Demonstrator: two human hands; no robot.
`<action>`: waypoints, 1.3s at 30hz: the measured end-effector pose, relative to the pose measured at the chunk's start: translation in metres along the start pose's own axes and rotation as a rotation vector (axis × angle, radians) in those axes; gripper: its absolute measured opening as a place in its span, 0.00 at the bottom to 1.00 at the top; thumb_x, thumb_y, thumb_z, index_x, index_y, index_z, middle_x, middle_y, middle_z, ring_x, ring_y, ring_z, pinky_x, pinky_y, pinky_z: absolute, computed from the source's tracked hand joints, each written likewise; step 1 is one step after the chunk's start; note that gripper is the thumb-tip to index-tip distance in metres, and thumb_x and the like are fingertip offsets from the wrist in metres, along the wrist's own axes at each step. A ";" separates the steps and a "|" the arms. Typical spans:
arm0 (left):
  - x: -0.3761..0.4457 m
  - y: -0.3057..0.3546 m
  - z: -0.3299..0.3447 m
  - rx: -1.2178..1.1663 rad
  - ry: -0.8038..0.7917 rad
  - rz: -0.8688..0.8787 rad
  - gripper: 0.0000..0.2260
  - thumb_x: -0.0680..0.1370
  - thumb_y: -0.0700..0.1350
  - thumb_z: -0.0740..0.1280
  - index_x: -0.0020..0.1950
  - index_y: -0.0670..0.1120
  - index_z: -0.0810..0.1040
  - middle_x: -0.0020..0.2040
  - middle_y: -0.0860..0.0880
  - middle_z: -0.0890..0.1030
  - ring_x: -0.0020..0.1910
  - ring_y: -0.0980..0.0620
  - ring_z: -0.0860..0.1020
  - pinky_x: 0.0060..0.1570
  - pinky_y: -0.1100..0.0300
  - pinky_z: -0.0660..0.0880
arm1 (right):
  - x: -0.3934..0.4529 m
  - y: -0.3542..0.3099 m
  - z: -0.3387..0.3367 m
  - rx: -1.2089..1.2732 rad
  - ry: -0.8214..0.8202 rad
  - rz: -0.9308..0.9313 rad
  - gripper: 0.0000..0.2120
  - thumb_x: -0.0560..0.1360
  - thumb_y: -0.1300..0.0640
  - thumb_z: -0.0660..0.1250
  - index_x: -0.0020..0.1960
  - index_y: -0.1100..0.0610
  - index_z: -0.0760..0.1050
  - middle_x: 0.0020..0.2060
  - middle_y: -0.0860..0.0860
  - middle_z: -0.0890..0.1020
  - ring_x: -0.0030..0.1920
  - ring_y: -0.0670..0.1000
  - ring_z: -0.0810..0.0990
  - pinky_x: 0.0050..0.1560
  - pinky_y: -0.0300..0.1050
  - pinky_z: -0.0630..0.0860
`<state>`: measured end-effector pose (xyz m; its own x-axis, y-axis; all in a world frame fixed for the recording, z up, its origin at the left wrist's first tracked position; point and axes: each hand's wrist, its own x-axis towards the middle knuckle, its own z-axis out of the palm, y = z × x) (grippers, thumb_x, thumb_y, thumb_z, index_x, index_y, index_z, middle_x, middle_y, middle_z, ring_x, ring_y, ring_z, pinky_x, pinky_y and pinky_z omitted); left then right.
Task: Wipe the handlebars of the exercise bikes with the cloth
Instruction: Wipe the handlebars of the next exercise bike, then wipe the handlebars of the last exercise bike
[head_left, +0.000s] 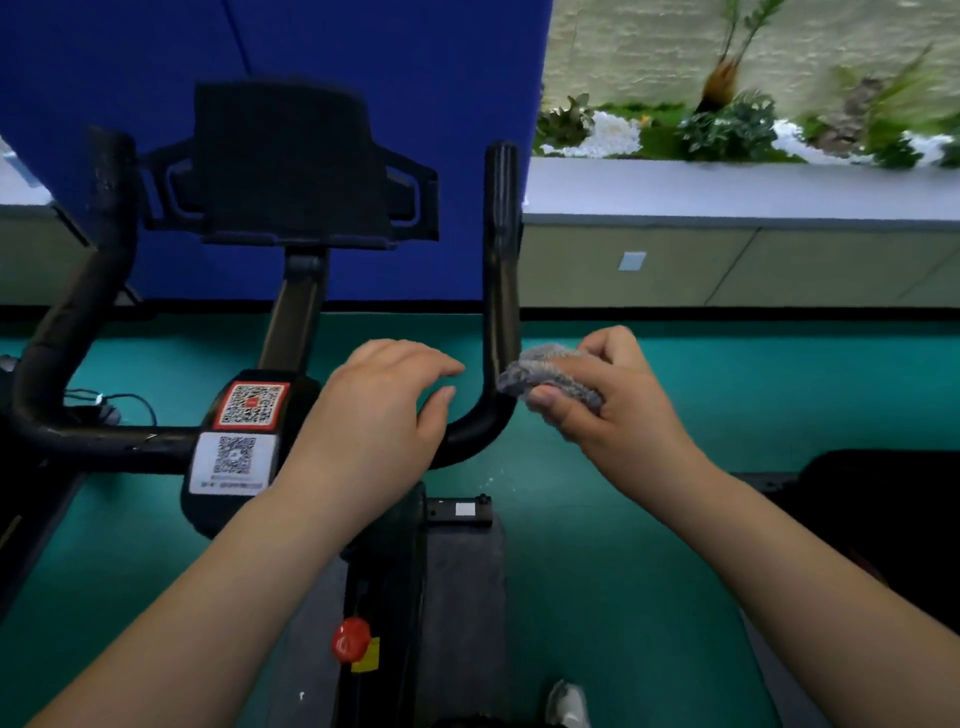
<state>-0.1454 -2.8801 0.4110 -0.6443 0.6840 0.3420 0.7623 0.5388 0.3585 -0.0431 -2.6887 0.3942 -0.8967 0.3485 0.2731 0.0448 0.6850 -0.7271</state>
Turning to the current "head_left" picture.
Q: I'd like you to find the variegated leaf plant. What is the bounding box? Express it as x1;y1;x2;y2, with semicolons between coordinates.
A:
674;93;781;163

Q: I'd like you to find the low green leafy plant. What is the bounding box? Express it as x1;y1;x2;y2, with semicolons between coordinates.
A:
536;93;598;149

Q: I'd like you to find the small dark green plant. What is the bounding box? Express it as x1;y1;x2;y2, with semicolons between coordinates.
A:
873;138;924;170

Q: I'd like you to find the black power cable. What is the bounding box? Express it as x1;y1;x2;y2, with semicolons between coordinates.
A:
63;388;159;429

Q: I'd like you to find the black exercise bike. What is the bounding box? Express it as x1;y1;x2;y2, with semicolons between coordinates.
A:
11;78;524;728
738;448;960;639

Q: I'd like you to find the black tablet holder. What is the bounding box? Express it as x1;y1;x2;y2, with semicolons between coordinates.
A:
138;78;440;249

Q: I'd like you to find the blue padded column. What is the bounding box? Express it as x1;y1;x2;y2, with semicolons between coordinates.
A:
0;0;555;303

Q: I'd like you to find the tall plant with orange tuft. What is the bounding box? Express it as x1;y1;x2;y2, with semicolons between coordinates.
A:
693;0;789;115

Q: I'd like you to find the grey cleaning cloth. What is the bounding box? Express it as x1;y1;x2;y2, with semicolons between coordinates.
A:
496;343;607;418

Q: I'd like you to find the grey stacked rock sculpture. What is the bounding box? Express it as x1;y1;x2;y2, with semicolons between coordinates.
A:
813;74;886;155

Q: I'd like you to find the person's white right shoe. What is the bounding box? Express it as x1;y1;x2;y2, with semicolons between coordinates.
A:
545;680;592;728

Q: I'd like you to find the person's left forearm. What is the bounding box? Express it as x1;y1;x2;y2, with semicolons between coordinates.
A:
29;479;354;728

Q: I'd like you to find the light green fern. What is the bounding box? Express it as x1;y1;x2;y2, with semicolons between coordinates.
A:
798;44;960;155

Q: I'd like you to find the person's left hand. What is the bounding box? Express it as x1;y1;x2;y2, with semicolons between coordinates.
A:
273;338;466;526

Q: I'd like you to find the person's right hand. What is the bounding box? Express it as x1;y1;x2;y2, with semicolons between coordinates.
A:
524;326;706;511

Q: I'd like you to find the white pebble path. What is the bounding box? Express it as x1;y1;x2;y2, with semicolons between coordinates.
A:
541;112;954;166

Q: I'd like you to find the green moss bed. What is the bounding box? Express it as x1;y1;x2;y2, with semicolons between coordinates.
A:
536;101;960;168

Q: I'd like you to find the person's right forearm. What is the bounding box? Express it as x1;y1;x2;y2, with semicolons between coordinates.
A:
652;457;960;728

